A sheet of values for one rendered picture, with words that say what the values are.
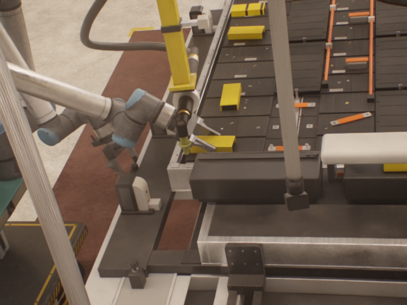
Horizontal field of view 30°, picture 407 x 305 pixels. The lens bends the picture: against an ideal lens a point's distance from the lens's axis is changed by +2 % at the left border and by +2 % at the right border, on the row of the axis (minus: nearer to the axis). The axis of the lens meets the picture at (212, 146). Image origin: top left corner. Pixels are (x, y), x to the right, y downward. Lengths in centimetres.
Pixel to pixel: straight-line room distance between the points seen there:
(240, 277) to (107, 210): 192
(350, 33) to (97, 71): 266
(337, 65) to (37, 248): 160
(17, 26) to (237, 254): 135
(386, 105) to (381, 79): 19
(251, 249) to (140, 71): 330
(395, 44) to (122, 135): 124
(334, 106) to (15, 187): 139
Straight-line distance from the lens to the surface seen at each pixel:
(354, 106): 288
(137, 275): 245
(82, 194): 438
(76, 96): 275
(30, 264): 353
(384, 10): 355
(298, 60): 320
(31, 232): 370
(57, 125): 305
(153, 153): 300
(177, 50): 224
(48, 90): 271
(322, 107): 289
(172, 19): 219
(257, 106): 294
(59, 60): 591
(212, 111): 295
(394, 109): 284
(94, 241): 403
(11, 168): 332
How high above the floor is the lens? 257
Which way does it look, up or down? 35 degrees down
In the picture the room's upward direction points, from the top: 10 degrees counter-clockwise
